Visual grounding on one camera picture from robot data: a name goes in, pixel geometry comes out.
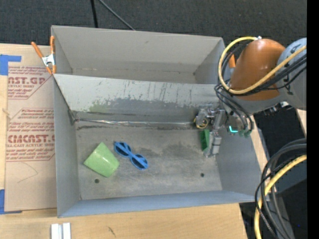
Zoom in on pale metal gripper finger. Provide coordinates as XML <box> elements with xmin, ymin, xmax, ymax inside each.
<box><xmin>203</xmin><ymin>130</ymin><xmax>216</xmax><ymax>158</ymax></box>
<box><xmin>214</xmin><ymin>135</ymin><xmax>223</xmax><ymax>156</ymax></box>

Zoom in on brown cardboard board red print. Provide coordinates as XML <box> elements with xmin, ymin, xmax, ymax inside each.
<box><xmin>0</xmin><ymin>43</ymin><xmax>58</xmax><ymax>213</ymax></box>

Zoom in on green block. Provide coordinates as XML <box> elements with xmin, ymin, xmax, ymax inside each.
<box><xmin>199</xmin><ymin>129</ymin><xmax>210</xmax><ymax>151</ymax></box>

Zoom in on blue sunglasses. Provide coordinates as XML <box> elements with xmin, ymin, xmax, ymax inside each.
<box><xmin>113</xmin><ymin>141</ymin><xmax>150</xmax><ymax>171</ymax></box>

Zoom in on light green plastic cup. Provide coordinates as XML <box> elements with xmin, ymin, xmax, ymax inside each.
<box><xmin>83</xmin><ymin>141</ymin><xmax>120</xmax><ymax>178</ymax></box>

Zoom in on grey metal bin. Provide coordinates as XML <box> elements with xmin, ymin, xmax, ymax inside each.
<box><xmin>50</xmin><ymin>25</ymin><xmax>263</xmax><ymax>219</ymax></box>

